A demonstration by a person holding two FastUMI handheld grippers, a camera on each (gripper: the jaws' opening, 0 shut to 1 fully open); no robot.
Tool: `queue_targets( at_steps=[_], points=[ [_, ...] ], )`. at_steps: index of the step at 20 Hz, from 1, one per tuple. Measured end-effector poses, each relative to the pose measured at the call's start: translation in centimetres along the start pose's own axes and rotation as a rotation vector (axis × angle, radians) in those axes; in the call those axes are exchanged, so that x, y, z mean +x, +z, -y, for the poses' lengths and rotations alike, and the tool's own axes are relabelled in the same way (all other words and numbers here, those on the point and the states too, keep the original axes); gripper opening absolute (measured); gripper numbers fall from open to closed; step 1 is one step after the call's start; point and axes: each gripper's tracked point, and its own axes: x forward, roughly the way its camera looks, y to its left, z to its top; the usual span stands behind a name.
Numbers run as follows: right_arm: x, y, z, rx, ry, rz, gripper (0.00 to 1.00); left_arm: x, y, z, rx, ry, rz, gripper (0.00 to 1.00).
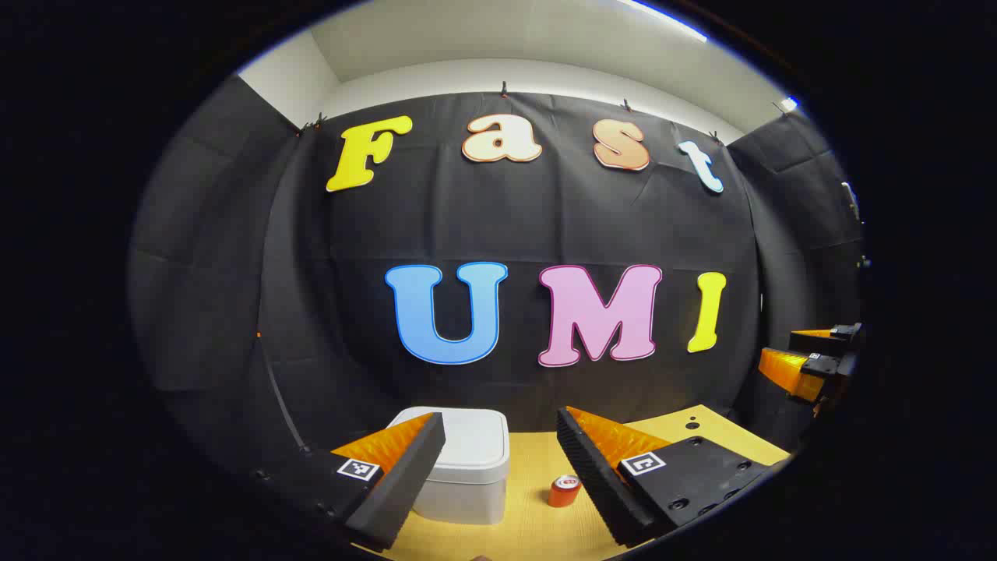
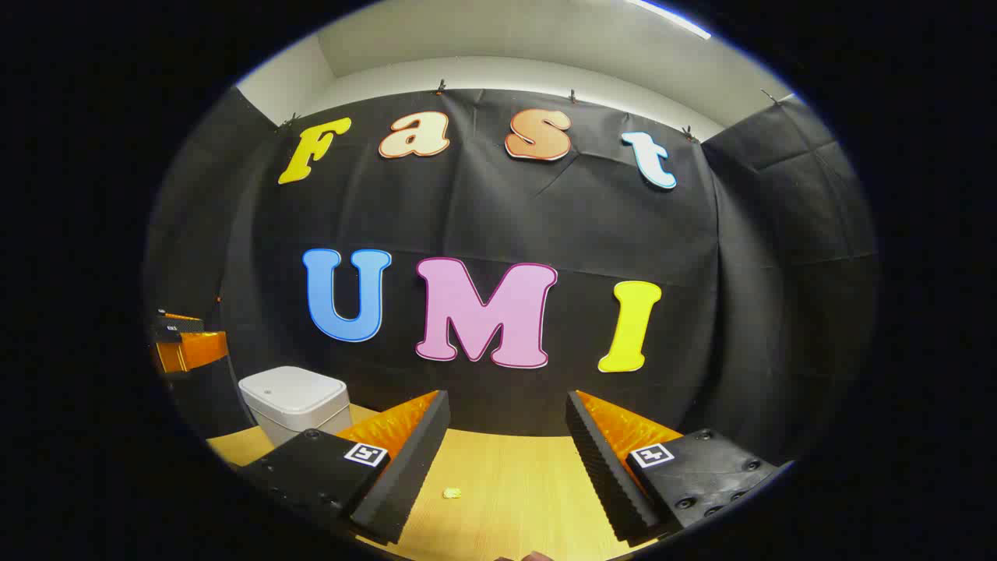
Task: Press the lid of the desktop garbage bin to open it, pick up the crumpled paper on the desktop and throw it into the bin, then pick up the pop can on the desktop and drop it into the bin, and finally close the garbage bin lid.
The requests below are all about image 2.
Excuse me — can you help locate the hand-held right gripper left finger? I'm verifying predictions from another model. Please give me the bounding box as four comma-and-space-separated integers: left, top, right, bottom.
238, 390, 452, 546

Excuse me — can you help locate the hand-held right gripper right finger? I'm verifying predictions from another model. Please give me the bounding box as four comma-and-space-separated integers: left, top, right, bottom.
565, 390, 780, 546

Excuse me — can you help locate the white desktop garbage bin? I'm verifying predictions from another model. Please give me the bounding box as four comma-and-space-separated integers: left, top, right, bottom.
238, 366, 353, 446

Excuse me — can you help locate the wooden desktop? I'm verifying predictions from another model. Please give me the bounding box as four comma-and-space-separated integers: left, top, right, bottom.
206, 404, 686, 561

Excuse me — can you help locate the black backdrop cloth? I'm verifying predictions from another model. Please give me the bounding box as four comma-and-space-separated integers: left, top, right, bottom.
144, 86, 881, 468

